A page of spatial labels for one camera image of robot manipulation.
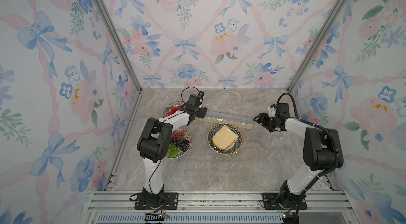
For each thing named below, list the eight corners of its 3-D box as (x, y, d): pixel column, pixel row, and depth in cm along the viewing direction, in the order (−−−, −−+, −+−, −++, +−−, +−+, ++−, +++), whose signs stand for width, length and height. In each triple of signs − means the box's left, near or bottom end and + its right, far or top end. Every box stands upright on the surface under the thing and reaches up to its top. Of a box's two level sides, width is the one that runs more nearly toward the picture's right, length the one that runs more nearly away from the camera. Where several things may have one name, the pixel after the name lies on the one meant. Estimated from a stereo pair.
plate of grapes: (167, 158, 88) (165, 155, 85) (171, 130, 100) (170, 127, 96) (190, 158, 88) (189, 155, 85) (192, 130, 100) (191, 127, 96)
